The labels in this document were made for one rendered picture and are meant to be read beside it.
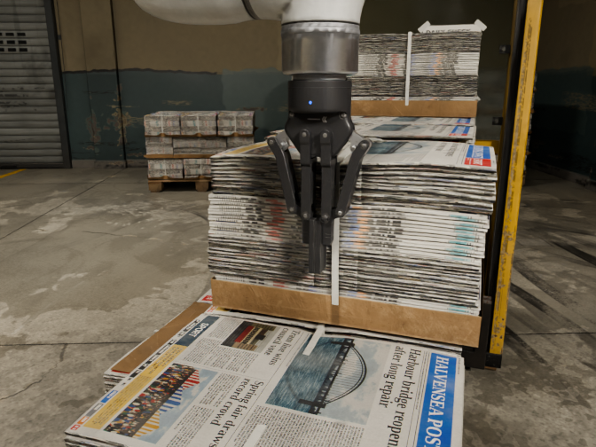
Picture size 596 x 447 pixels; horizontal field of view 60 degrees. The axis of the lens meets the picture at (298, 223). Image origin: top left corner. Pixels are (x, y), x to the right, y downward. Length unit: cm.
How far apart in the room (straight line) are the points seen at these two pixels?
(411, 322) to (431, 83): 93
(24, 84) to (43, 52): 51
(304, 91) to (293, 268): 24
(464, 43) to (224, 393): 116
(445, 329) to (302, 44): 39
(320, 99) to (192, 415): 36
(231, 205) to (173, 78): 680
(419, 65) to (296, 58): 94
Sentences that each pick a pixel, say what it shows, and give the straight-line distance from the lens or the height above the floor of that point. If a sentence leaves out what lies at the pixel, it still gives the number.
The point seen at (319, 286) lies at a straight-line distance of 70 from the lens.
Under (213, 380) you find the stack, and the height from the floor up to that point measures 83.
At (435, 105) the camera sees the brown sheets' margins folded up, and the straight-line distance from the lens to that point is 150.
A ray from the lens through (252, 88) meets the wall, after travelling 738.
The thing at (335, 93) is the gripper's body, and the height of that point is 114.
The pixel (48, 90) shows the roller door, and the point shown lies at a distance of 794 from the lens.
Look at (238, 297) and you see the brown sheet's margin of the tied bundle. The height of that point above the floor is 86.
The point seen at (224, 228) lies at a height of 96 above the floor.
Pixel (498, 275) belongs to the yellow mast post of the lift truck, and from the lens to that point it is 216.
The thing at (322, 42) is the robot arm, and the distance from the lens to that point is 58.
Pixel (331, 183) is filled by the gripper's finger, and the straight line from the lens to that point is 62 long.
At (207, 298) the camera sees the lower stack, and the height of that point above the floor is 60.
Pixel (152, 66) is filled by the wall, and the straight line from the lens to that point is 756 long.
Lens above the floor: 116
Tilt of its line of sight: 15 degrees down
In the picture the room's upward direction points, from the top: straight up
